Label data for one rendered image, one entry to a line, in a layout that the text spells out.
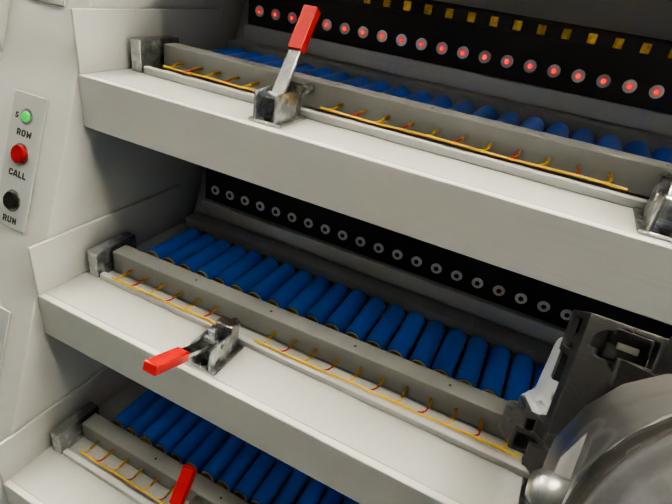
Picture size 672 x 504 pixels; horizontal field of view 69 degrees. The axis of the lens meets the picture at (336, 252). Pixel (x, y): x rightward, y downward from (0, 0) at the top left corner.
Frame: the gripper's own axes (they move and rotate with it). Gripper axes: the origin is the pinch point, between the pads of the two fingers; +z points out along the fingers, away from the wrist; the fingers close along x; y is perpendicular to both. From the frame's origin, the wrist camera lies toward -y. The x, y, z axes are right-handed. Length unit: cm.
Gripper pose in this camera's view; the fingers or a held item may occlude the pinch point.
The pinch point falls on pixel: (570, 421)
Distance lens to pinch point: 38.8
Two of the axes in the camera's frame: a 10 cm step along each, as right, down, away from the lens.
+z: 3.1, 0.8, 9.5
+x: -8.9, -3.3, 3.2
